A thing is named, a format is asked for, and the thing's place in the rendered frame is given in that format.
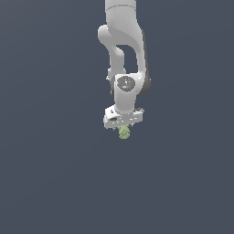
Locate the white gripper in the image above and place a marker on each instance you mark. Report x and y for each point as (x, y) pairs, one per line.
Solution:
(122, 117)

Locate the small green lumpy object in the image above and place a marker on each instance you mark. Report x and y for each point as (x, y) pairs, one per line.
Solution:
(124, 132)

